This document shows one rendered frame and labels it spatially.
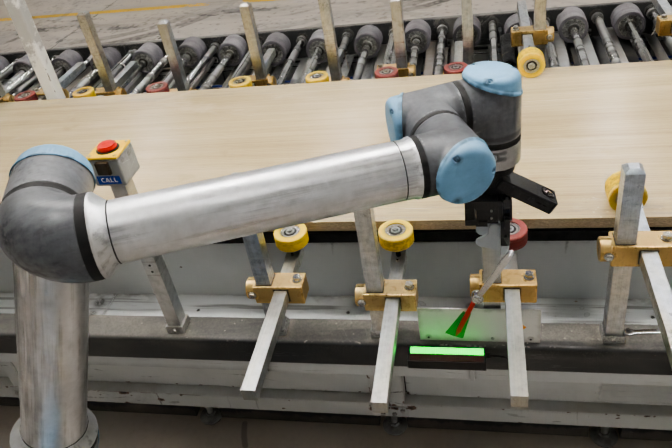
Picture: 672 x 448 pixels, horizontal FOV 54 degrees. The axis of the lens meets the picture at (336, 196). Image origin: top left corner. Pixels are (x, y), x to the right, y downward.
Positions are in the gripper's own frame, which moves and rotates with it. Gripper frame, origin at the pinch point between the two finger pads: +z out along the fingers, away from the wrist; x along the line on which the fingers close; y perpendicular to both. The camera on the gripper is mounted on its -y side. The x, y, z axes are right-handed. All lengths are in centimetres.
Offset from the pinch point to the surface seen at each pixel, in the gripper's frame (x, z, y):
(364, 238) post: -6.1, 1.9, 27.9
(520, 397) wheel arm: 21.4, 15.3, -1.6
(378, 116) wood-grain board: -75, 11, 34
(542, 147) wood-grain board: -54, 11, -11
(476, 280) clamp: -7.0, 14.2, 5.7
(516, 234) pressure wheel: -17.4, 10.3, -2.9
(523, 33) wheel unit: -114, 5, -10
